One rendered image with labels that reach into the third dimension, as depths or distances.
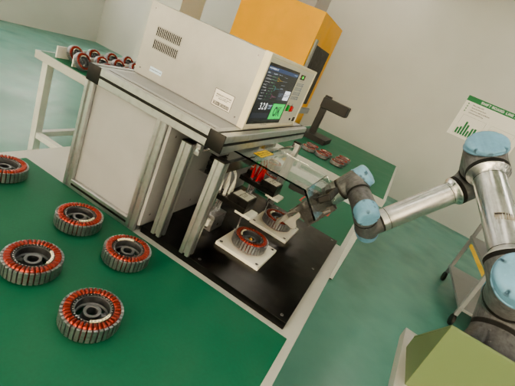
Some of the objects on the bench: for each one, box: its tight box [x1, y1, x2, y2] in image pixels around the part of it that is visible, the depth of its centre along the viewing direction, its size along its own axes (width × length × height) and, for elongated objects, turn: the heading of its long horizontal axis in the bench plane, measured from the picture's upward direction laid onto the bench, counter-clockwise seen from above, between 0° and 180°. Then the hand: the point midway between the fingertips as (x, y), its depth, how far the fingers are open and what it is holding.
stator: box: [101, 234, 152, 273], centre depth 87 cm, size 11×11×4 cm
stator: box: [262, 208, 290, 232], centre depth 131 cm, size 11×11×4 cm
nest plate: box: [215, 228, 277, 271], centre depth 110 cm, size 15×15×1 cm
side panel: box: [63, 79, 169, 231], centre depth 98 cm, size 28×3×32 cm, turn 22°
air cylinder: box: [204, 208, 226, 232], centre depth 113 cm, size 5×8×6 cm
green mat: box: [0, 158, 287, 386], centre depth 70 cm, size 94×61×1 cm, turn 22°
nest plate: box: [249, 211, 299, 244], centre depth 132 cm, size 15×15×1 cm
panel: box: [136, 126, 251, 226], centre depth 123 cm, size 1×66×30 cm, turn 112°
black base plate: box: [140, 185, 337, 329], centre depth 122 cm, size 47×64×2 cm
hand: (280, 217), depth 131 cm, fingers open, 14 cm apart
